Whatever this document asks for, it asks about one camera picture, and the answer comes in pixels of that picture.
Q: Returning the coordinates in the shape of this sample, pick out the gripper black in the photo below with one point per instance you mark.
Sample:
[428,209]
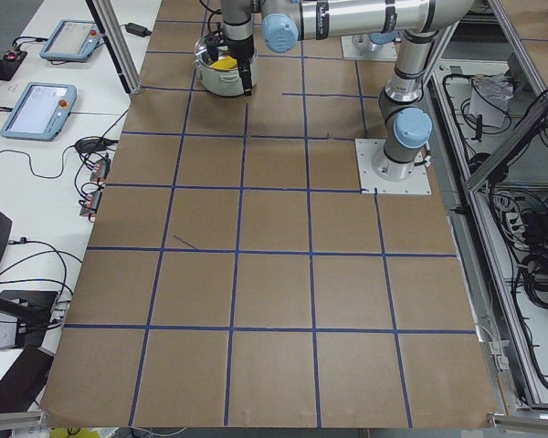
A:
[242,49]

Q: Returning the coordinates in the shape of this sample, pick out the yellow corn cob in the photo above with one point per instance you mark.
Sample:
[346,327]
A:
[226,63]

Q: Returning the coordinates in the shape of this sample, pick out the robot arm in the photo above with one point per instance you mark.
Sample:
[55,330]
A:
[408,127]
[237,12]

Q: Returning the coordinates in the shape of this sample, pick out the white steel cooking pot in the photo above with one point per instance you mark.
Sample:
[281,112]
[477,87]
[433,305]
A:
[225,84]

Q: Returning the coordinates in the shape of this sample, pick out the black power adapter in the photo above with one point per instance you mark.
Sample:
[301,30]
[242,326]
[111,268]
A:
[137,30]

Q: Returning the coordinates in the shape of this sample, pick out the small circuit board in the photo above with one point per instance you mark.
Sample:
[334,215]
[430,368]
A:
[90,205]
[100,170]

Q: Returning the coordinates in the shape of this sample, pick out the far teach pendant tablet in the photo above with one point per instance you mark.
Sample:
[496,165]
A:
[72,40]

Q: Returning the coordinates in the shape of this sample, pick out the teach pendant tablet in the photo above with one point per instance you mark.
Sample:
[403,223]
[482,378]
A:
[41,112]
[72,40]

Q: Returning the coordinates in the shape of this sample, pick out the near teach pendant tablet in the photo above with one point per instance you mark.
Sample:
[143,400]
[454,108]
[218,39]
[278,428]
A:
[41,112]

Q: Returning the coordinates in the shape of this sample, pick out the brown paper table cover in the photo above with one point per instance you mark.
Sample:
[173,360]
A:
[237,276]

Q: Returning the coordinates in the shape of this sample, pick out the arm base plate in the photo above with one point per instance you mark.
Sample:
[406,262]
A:
[378,175]
[375,47]

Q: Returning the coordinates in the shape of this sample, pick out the aluminium frame post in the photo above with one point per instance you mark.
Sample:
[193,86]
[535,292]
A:
[107,22]

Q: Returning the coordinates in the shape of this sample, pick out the aluminium side frame rail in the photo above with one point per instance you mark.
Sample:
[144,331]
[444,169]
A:
[490,88]

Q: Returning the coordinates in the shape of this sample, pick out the black camera stand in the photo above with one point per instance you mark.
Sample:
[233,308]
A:
[25,315]

